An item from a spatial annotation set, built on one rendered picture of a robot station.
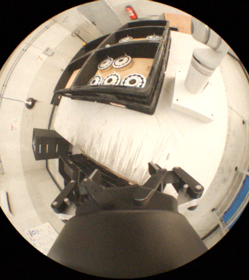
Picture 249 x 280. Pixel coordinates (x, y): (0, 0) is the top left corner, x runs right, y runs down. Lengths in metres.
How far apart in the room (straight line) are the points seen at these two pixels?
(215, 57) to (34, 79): 3.77
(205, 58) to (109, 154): 0.61
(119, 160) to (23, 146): 3.72
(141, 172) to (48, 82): 3.73
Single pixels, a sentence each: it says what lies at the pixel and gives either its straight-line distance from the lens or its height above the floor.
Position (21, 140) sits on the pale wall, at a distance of 3.82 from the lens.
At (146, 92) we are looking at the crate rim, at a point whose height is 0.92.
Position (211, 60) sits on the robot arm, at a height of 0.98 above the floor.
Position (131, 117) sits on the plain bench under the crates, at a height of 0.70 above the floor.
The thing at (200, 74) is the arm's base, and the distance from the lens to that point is 0.35.
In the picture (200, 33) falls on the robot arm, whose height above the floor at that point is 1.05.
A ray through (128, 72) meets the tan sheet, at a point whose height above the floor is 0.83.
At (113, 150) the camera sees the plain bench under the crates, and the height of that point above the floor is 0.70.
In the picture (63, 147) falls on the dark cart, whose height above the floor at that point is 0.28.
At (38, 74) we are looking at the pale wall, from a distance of 3.74.
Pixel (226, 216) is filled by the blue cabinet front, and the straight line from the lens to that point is 1.89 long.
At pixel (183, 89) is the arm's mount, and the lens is 0.44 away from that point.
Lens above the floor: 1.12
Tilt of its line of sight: 67 degrees down
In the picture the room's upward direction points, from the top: 85 degrees counter-clockwise
